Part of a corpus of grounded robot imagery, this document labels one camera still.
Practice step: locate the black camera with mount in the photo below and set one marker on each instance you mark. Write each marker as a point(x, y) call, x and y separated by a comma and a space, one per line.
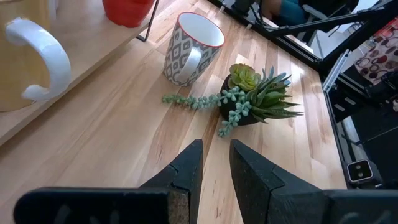
point(359, 170)

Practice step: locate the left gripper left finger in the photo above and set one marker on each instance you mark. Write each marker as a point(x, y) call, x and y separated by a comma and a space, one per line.
point(124, 205)

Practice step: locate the white patterned mug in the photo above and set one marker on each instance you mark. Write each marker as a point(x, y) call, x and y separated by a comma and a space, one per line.
point(183, 49)

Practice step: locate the black office chair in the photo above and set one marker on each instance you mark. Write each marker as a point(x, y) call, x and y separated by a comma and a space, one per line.
point(329, 9)

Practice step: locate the red mug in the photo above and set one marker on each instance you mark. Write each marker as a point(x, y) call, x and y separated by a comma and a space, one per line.
point(127, 12)

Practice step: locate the grey metal bracket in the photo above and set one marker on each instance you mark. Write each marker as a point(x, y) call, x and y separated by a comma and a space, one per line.
point(337, 70)

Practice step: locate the person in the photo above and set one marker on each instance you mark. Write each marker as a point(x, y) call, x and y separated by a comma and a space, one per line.
point(289, 12)

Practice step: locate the succulent in black pot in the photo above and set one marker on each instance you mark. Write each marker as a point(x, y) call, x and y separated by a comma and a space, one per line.
point(267, 99)

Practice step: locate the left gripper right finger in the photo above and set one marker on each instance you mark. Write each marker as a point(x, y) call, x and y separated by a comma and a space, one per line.
point(280, 199)

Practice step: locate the circle patterned fabric bag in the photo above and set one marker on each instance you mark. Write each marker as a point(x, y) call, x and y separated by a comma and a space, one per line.
point(379, 53)

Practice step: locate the yellow mug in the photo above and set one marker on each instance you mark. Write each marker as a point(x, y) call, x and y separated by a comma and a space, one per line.
point(18, 65)

